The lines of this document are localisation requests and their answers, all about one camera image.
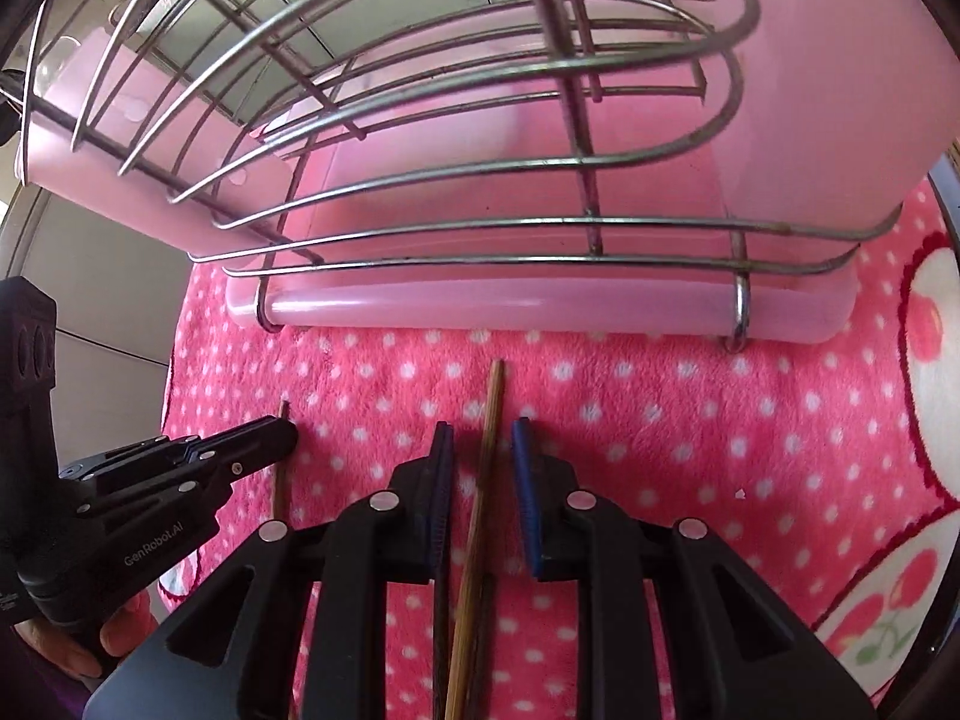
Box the brown wooden chopstick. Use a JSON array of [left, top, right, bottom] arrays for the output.
[[444, 359, 505, 720]]

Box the purple sleeve forearm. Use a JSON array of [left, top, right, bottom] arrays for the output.
[[0, 626, 89, 720]]

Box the left hand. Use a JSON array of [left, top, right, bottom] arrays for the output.
[[13, 592, 158, 679]]

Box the pink polka dot towel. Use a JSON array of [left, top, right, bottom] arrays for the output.
[[163, 184, 958, 695]]

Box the pink plastic drainer tray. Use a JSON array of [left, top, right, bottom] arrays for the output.
[[24, 0, 960, 347]]

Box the metal wire utensil rack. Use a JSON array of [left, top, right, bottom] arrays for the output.
[[17, 0, 907, 356]]

